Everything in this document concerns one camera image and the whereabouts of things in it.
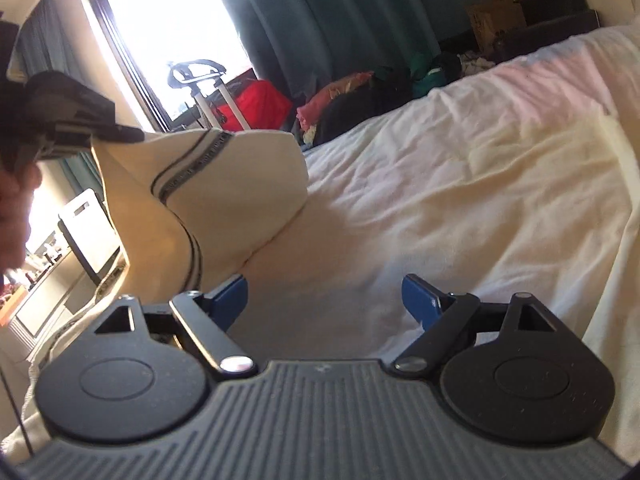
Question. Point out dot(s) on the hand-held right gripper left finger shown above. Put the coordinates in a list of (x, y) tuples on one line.
[(232, 297)]

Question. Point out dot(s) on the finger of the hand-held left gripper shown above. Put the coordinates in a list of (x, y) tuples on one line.
[(120, 133)]

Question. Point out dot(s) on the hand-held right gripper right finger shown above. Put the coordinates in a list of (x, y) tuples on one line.
[(420, 300)]

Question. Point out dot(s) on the cream striped sweater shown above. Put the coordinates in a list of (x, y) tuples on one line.
[(225, 185)]

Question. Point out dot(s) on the person's left hand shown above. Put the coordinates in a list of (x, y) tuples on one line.
[(15, 210)]

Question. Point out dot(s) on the narrow teal curtain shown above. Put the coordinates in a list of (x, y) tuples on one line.
[(45, 42)]

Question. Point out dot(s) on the garment steamer stand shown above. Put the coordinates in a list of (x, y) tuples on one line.
[(200, 77)]

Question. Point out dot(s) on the white backed chair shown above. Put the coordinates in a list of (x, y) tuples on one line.
[(90, 230)]

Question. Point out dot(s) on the dark framed window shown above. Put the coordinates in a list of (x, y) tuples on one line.
[(165, 25)]

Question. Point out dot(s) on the red bag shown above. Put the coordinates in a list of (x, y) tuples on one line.
[(255, 105)]

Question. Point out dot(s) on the small bottles on desk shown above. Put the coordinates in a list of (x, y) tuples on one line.
[(47, 255)]

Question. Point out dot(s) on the pale pink bed blanket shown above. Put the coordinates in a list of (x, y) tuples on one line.
[(450, 160)]

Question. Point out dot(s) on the white desk with drawers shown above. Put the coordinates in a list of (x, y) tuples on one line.
[(55, 300)]

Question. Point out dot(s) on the pink clothing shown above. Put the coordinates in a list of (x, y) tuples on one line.
[(320, 105)]

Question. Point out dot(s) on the black clothing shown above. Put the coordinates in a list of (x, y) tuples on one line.
[(360, 105)]

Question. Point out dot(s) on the green clothing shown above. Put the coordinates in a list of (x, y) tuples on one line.
[(425, 72)]

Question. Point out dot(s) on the wide teal curtain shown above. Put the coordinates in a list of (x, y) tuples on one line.
[(325, 10)]

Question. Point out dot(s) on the brown cardboard box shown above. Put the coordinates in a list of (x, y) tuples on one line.
[(495, 22)]

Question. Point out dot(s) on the black sofa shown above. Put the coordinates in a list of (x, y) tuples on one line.
[(555, 15)]

